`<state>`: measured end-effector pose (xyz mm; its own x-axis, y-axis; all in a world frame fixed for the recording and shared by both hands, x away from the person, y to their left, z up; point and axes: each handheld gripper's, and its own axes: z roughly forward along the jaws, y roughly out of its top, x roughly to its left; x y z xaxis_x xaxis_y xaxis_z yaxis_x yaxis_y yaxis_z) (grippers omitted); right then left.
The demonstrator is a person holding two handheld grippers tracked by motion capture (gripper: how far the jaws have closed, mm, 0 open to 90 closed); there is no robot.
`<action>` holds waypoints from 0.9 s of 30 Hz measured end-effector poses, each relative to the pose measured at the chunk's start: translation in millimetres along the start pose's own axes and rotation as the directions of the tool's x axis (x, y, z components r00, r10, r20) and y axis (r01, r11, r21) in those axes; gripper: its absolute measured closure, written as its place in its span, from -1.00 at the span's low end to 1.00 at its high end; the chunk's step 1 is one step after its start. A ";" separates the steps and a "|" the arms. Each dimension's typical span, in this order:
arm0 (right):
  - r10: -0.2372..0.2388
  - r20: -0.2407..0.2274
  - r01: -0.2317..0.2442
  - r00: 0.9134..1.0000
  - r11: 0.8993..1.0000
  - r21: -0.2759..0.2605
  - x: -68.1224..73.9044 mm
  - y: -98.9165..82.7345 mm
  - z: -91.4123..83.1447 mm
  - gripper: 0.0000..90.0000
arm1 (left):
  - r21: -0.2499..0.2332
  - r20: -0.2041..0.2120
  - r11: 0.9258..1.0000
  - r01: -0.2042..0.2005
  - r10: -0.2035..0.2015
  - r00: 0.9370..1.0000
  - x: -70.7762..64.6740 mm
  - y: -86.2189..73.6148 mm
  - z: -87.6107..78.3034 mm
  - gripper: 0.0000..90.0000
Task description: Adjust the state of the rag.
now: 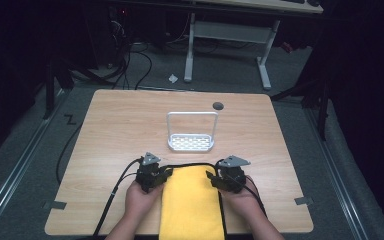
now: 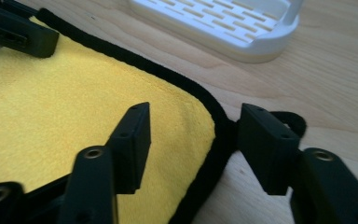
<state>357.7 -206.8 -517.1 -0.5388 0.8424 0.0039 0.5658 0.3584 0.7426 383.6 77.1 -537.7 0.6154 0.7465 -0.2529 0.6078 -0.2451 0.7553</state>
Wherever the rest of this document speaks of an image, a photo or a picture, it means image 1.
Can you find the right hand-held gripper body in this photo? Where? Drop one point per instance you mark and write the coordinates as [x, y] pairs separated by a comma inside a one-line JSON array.
[[231, 176]]

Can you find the grey tape strip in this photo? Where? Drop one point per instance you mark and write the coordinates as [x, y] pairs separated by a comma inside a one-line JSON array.
[[303, 200], [55, 205]]

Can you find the black metal stand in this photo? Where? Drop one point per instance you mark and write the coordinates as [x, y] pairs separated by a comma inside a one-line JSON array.
[[49, 86], [320, 96]]

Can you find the black round table grommet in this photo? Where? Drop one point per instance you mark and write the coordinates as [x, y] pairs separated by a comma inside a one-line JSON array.
[[218, 106]]

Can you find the small red object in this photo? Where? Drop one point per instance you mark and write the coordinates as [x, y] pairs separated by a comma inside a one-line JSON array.
[[287, 47]]

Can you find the white-legged desk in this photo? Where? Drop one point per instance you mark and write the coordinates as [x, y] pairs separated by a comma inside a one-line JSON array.
[[228, 31]]

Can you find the person's left hand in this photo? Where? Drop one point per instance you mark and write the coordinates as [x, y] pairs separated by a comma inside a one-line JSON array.
[[141, 203]]

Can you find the metal floor rail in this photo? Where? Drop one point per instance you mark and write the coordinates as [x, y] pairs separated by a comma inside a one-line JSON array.
[[336, 173], [16, 173]]

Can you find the white metal rack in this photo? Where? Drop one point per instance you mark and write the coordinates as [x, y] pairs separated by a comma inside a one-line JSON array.
[[190, 140]]

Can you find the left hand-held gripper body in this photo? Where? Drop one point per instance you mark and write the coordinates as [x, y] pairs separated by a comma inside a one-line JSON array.
[[148, 173]]

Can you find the grey and yellow cloth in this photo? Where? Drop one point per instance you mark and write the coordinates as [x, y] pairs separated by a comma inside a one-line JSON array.
[[191, 203]]

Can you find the white paper scrap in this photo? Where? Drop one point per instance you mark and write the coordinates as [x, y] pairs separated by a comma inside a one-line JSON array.
[[173, 78]]

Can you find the person's right hand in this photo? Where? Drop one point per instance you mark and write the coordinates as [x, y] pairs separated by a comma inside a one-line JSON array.
[[241, 205]]

